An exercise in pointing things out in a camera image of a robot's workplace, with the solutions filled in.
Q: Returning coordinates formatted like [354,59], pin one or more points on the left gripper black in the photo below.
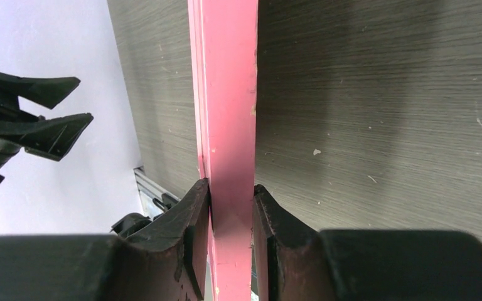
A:
[51,139]

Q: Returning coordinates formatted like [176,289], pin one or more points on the aluminium front rail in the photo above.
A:
[155,200]

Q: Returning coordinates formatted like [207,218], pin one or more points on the pink wooden picture frame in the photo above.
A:
[223,39]

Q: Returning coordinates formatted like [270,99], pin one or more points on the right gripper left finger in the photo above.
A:
[142,259]

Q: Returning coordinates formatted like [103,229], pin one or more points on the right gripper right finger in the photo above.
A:
[295,262]

